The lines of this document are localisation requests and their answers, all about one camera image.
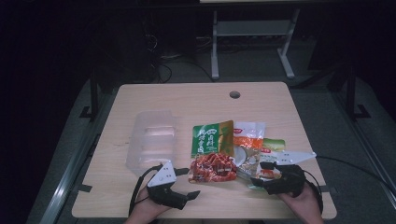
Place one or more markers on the black metal stand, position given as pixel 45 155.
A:
pixel 94 99
pixel 351 96

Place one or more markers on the clear plastic container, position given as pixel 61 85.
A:
pixel 152 137

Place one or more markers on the black tape piece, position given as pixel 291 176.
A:
pixel 324 188
pixel 84 188

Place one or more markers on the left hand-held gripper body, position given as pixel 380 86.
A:
pixel 162 177

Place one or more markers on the person's right hand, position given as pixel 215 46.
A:
pixel 306 203

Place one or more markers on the white metal stand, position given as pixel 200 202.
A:
pixel 252 28

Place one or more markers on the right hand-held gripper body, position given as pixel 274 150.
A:
pixel 291 182

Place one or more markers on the person's left hand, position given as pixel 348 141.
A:
pixel 144 208

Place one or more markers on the red snack packet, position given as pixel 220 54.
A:
pixel 211 169

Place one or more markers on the green snack packet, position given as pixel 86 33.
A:
pixel 207 138

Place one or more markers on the white orange food packet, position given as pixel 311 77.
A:
pixel 249 140

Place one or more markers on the white green food packet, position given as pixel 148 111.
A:
pixel 274 144

